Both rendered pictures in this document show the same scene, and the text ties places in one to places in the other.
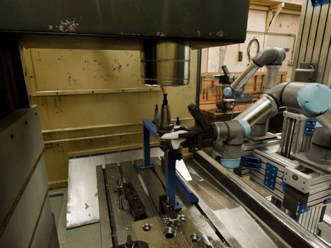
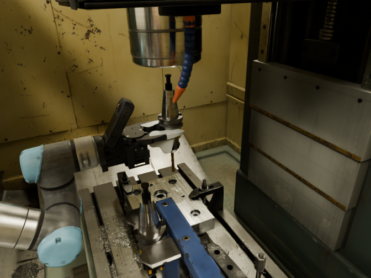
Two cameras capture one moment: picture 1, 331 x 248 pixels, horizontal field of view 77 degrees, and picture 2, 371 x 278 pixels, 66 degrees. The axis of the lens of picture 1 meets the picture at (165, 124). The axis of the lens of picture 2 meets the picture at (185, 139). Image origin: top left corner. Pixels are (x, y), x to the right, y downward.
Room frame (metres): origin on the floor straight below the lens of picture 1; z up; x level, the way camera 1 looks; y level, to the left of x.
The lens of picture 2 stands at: (1.35, -0.02, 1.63)
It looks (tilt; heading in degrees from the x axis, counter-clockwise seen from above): 27 degrees down; 175
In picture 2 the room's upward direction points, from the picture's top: 2 degrees counter-clockwise
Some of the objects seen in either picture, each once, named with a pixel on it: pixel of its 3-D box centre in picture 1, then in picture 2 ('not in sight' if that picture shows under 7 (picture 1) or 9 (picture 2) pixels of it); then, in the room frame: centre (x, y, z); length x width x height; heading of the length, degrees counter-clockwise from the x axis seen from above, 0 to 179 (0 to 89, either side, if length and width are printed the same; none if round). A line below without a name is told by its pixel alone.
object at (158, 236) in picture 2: not in sight; (150, 232); (0.92, -0.06, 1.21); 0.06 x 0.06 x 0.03
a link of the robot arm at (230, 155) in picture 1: (228, 151); (62, 201); (0.80, -0.26, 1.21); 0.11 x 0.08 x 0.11; 16
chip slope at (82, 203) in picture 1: (135, 183); not in sight; (1.30, 0.21, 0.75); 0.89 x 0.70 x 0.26; 109
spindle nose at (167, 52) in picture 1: (165, 64); (165, 32); (0.69, 0.00, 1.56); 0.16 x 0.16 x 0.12
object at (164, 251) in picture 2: not in sight; (159, 252); (0.97, -0.04, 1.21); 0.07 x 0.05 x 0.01; 109
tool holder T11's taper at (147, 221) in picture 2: not in sight; (148, 214); (0.92, -0.06, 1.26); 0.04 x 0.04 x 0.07
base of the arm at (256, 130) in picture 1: (255, 127); not in sight; (1.55, -0.70, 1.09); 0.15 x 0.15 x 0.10
